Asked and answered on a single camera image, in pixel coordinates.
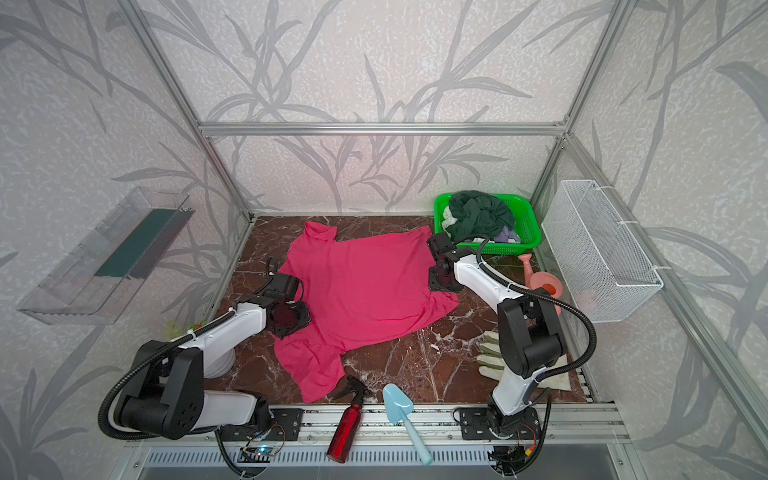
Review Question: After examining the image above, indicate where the dark green t-shirt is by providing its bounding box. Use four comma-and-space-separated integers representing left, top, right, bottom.
447, 190, 516, 243

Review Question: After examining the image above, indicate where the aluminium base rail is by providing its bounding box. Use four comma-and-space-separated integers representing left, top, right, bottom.
114, 404, 631, 479

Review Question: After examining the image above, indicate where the red spray bottle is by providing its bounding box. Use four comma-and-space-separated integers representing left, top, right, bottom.
326, 376, 369, 464

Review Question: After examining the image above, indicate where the pink watering can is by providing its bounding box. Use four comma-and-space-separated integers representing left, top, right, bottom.
518, 254, 564, 299

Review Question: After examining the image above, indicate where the light blue garden trowel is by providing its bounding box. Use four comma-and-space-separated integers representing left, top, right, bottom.
382, 383, 434, 466

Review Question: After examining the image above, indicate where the lavender garment in basket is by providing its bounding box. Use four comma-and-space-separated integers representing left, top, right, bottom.
493, 226, 521, 244

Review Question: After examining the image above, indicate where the green plastic laundry basket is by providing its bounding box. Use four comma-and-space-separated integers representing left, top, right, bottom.
434, 193, 542, 256

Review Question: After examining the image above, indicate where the white garment in basket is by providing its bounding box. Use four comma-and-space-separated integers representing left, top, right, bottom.
441, 206, 457, 239

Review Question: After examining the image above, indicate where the white green gardening glove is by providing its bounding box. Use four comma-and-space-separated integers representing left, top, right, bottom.
476, 331, 572, 391

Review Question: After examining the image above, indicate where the magenta t-shirt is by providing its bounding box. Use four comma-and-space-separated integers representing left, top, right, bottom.
274, 222, 459, 403

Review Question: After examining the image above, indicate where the clear plastic wall shelf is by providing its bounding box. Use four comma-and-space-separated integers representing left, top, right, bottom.
17, 187, 195, 326

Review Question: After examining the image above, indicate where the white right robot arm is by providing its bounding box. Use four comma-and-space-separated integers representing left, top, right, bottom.
427, 232, 568, 421

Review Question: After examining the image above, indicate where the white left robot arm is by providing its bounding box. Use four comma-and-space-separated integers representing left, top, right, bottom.
97, 273, 311, 441

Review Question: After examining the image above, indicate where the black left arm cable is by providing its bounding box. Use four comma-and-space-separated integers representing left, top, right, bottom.
97, 257, 280, 442

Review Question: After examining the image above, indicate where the white wire mesh basket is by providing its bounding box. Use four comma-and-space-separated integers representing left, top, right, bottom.
542, 180, 663, 323

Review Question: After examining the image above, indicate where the artificial flower bouquet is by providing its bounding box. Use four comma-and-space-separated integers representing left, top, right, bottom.
164, 322, 201, 341

